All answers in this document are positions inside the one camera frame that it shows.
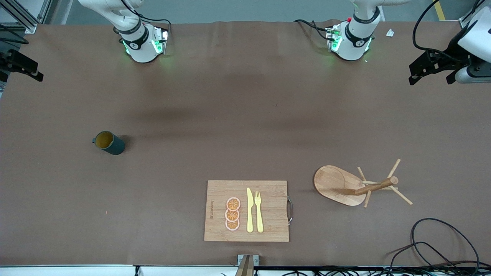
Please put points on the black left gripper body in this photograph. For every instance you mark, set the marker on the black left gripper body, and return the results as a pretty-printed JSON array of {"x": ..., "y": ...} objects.
[{"x": 449, "y": 52}]

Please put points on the wooden mug tree rack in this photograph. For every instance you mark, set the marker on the wooden mug tree rack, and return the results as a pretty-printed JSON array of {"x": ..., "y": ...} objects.
[{"x": 333, "y": 184}]

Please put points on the brown table cover sheet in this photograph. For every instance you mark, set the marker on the brown table cover sheet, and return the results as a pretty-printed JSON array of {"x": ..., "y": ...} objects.
[{"x": 191, "y": 115}]

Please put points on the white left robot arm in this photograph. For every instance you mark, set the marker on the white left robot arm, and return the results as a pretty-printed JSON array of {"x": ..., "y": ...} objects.
[{"x": 355, "y": 46}]

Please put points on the yellow plastic fork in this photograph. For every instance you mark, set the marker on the yellow plastic fork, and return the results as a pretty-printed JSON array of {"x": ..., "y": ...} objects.
[{"x": 259, "y": 218}]

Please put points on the wooden cutting board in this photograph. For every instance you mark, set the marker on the wooden cutting board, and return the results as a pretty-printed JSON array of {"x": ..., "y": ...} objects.
[{"x": 268, "y": 211}]

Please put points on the orange slice toy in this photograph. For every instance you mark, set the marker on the orange slice toy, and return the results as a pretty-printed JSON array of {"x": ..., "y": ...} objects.
[{"x": 233, "y": 204}]

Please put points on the dark teal cup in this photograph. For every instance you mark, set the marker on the dark teal cup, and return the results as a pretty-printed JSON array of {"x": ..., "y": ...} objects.
[{"x": 115, "y": 146}]

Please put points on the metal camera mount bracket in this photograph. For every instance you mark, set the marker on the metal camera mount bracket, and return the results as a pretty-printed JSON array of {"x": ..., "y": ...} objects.
[{"x": 247, "y": 262}]

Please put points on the white paper scrap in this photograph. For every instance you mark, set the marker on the white paper scrap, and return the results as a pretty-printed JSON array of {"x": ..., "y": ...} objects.
[{"x": 390, "y": 33}]

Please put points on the yellow plastic knife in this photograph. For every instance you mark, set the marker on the yellow plastic knife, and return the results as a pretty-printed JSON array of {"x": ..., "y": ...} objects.
[{"x": 249, "y": 214}]

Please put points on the white table edge rail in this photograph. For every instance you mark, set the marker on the white table edge rail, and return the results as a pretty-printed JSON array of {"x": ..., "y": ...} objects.
[{"x": 76, "y": 271}]

